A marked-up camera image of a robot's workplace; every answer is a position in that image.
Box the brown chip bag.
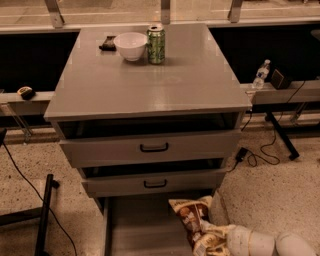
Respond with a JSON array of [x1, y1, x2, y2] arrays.
[[168, 195, 234, 256]]

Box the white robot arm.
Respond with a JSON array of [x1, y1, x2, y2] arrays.
[[200, 225, 319, 256]]

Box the grey bottom drawer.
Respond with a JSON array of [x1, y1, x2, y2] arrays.
[[102, 189, 210, 256]]

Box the grey drawer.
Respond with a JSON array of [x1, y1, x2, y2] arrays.
[[102, 189, 210, 256], [60, 130, 240, 168], [82, 169, 226, 198]]

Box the grey top drawer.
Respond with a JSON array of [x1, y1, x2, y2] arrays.
[[60, 130, 240, 168]]

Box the grey middle drawer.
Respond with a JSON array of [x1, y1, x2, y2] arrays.
[[82, 169, 226, 198]]

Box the grey drawer cabinet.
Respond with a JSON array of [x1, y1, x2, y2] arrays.
[[43, 23, 253, 208]]

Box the clear water bottle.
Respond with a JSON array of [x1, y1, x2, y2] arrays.
[[252, 59, 271, 89]]

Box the small black box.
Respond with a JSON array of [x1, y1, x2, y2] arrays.
[[271, 69, 292, 90]]

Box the black metal stand left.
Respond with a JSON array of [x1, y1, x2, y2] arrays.
[[0, 174, 59, 256]]

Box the green soda can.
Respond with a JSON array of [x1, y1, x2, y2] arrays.
[[147, 24, 165, 64]]

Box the white bowl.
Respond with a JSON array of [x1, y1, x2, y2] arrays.
[[114, 32, 147, 61]]

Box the dark snack bar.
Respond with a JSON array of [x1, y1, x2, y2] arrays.
[[99, 36, 116, 51]]

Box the small black yellow object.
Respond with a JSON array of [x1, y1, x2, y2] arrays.
[[17, 86, 36, 100]]

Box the black power adapter with cable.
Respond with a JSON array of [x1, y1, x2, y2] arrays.
[[226, 79, 308, 173]]

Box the black floor cable left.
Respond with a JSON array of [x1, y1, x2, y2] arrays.
[[0, 139, 78, 256]]

